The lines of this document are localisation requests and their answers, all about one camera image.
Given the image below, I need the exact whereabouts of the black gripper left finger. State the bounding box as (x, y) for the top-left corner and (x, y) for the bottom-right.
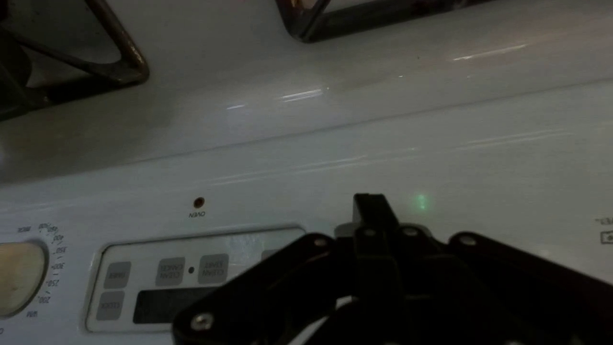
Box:
(170, 192), (378, 345)

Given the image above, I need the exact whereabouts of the white gas stove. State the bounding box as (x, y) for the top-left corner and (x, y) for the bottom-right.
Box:
(0, 0), (613, 345)

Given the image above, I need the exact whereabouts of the stove clock button panel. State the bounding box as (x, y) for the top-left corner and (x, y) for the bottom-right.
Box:
(83, 224), (306, 334)

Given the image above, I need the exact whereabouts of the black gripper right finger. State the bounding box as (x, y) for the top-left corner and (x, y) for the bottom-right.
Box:
(375, 192), (613, 345)

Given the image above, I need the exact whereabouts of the black cast iron stove grate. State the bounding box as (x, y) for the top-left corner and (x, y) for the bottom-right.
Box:
(273, 0), (499, 46)
(0, 0), (150, 123)

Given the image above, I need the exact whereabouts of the round cream timer dial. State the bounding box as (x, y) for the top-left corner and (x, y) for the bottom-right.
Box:
(0, 238), (49, 320)

